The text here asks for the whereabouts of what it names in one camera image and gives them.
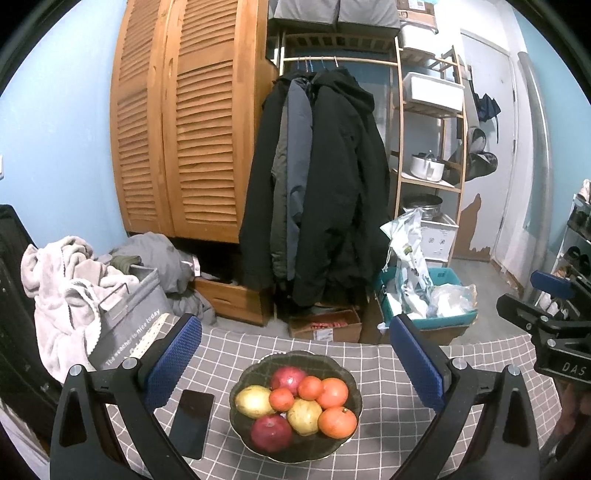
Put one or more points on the wooden louvered wardrobe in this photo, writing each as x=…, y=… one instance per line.
x=184, y=138

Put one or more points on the dark blue umbrella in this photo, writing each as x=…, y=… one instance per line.
x=487, y=106

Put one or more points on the wooden shelf rack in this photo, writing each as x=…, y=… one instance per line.
x=461, y=138

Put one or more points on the white rice bag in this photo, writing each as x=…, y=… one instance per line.
x=411, y=272

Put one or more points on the white patterned bin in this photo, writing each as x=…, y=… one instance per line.
x=438, y=242

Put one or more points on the dark green glass plate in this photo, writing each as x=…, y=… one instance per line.
x=300, y=454

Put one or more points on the black suitcase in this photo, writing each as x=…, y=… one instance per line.
x=14, y=277

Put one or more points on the white storage box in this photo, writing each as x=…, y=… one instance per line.
x=431, y=90

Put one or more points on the grey checked tablecloth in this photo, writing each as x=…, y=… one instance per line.
x=374, y=415

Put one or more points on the red apple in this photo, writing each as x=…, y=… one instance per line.
x=287, y=377
x=271, y=433

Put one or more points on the olive green coat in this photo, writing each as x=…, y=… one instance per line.
x=279, y=207

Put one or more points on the clear plastic bag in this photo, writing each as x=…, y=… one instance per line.
x=450, y=300

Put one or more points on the pile of grey clothes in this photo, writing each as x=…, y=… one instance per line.
x=157, y=258

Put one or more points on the large orange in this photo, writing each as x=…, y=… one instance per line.
x=333, y=393
x=338, y=422

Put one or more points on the pink fleece blanket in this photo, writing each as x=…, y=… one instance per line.
x=60, y=277

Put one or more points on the shoe rack with shoes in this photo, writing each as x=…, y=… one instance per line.
x=572, y=256

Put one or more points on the grey pipe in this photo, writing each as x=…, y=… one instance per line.
x=540, y=161

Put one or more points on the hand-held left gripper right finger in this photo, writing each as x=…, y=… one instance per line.
x=415, y=360

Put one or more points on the grey laundry bag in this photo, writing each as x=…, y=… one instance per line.
x=129, y=318

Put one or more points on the teal plastic crate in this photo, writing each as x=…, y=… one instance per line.
x=455, y=318

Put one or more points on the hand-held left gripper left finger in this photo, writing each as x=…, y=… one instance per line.
x=173, y=360

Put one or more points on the wooden drawer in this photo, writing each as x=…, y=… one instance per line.
x=231, y=300

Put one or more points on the olive green garment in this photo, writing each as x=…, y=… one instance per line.
x=127, y=264

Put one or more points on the grey coat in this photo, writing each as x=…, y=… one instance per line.
x=298, y=152

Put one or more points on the grey fabric storage box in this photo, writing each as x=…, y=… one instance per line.
x=302, y=9
x=369, y=11

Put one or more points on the taped cardboard box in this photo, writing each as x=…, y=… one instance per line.
x=418, y=16

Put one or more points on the black smartphone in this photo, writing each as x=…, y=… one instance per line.
x=191, y=424

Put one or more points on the black jacket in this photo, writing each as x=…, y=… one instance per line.
x=261, y=184

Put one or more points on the small cardboard box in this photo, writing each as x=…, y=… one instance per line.
x=341, y=332

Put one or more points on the large cardboard box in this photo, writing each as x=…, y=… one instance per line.
x=443, y=334

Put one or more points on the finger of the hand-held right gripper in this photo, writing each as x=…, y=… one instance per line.
x=517, y=309
x=551, y=284

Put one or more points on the black hooded coat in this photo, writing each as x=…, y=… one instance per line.
x=341, y=194

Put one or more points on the small tangerine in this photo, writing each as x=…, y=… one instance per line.
x=281, y=399
x=310, y=387

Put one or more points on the person's right hand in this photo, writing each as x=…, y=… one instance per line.
x=577, y=410

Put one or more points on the pale blue door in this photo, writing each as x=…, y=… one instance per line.
x=494, y=207

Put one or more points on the grey-green hanging bag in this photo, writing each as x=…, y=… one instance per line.
x=480, y=161

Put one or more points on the steel steamer pot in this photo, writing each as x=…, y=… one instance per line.
x=425, y=203

